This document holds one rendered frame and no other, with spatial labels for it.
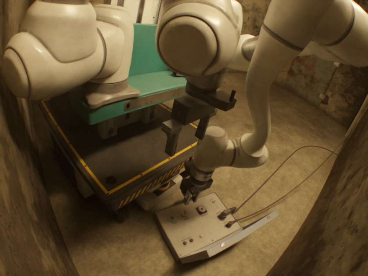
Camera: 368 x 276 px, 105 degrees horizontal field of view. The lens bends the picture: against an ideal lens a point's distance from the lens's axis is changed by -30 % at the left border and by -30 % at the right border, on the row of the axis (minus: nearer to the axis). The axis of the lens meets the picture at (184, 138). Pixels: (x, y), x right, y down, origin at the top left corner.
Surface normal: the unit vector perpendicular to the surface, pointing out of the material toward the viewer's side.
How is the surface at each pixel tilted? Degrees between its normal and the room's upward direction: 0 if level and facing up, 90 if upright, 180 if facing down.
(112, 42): 75
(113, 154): 0
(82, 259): 0
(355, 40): 112
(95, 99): 15
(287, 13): 102
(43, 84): 107
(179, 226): 0
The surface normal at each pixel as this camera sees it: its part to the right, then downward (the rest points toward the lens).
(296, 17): -0.49, 0.65
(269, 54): -0.63, 0.66
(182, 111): -0.64, 0.33
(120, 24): 0.70, 0.45
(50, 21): 0.35, 0.59
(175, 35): -0.22, 0.68
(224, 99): 0.21, -0.80
